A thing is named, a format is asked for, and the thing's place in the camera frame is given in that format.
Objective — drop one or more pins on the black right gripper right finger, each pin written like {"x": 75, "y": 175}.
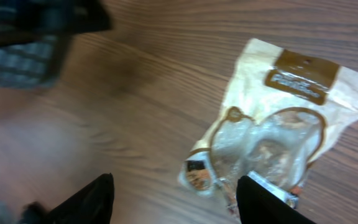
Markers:
{"x": 258, "y": 206}

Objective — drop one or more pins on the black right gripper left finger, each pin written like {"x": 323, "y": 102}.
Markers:
{"x": 93, "y": 204}

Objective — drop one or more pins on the beige brown snack bag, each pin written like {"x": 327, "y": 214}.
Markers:
{"x": 281, "y": 111}

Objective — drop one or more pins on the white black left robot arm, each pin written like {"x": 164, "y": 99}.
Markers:
{"x": 23, "y": 21}

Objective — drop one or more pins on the grey plastic mesh basket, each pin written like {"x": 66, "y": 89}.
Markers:
{"x": 33, "y": 65}

